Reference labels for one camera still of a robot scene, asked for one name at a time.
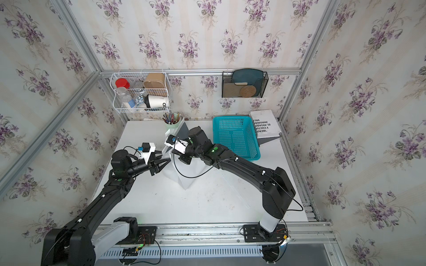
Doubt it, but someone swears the white book black lettering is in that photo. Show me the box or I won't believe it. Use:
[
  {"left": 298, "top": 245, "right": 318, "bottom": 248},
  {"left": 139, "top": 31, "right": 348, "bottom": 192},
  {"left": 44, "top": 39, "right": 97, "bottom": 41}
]
[{"left": 250, "top": 110, "right": 281, "bottom": 139}]

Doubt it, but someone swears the teal plastic basket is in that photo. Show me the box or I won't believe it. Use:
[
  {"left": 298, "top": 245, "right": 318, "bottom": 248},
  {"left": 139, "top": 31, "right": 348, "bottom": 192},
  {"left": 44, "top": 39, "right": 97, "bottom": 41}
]
[{"left": 213, "top": 116, "right": 261, "bottom": 161}]

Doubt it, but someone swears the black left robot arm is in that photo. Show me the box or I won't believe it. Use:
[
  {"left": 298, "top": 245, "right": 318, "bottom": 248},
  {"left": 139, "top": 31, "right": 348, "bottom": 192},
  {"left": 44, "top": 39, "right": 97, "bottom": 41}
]
[{"left": 41, "top": 150, "right": 170, "bottom": 266}]

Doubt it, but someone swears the white paper cup black lid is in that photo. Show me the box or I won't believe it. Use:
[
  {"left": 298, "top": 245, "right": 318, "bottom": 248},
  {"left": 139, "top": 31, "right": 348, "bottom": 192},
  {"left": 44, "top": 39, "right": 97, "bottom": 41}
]
[{"left": 144, "top": 94, "right": 170, "bottom": 109}]

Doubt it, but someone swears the white insulated delivery bag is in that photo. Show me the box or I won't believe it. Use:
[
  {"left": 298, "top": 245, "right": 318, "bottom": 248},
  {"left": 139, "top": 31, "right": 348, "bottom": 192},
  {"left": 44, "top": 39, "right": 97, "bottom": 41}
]
[{"left": 162, "top": 120, "right": 206, "bottom": 190}]

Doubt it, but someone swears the red lid jar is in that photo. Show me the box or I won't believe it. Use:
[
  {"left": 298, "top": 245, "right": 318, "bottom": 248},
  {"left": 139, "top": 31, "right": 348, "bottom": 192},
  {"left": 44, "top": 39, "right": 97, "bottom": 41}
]
[{"left": 115, "top": 78, "right": 130, "bottom": 89}]

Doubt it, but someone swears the green pencil cup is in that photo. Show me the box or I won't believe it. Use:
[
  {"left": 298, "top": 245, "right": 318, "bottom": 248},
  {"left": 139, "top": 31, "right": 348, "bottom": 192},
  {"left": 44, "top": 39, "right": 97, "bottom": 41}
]
[{"left": 163, "top": 111, "right": 184, "bottom": 130}]

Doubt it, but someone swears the black mesh wall organizer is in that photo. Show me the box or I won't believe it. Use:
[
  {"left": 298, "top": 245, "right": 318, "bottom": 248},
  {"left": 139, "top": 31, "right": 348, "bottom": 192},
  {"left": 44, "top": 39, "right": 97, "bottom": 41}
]
[{"left": 221, "top": 68, "right": 269, "bottom": 98}]

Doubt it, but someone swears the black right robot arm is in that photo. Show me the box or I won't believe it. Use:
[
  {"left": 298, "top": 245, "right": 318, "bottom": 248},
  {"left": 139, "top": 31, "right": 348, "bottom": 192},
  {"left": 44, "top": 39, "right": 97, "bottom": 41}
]
[{"left": 167, "top": 126, "right": 296, "bottom": 234}]

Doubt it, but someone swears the white wire wall basket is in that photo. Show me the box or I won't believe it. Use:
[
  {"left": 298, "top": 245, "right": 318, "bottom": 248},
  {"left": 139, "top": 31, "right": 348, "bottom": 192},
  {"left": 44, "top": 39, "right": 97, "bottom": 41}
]
[{"left": 109, "top": 72, "right": 172, "bottom": 114}]

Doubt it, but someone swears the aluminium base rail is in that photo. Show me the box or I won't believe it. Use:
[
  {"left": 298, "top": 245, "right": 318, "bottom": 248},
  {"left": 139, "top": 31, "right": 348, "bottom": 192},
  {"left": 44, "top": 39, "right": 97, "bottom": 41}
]
[{"left": 114, "top": 222, "right": 337, "bottom": 248}]

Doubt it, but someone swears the round woven rattan coaster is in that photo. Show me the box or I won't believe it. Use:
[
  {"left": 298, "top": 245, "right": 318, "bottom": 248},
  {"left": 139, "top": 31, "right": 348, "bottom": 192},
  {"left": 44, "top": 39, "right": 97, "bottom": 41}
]
[{"left": 240, "top": 85, "right": 257, "bottom": 98}]

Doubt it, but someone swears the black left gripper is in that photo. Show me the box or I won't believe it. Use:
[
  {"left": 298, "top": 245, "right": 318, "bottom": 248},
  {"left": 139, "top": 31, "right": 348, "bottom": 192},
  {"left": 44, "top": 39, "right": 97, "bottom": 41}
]
[{"left": 125, "top": 152, "right": 172, "bottom": 178}]

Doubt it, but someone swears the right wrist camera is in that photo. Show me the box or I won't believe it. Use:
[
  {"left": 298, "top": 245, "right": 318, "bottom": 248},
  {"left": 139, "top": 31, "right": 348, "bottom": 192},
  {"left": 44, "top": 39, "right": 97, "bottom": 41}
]
[{"left": 165, "top": 134, "right": 189, "bottom": 154}]

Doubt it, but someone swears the clear glass jar blue label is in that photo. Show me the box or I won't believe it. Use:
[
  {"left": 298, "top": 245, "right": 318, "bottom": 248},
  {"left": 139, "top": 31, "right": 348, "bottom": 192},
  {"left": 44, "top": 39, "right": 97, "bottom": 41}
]
[{"left": 116, "top": 87, "right": 136, "bottom": 109}]

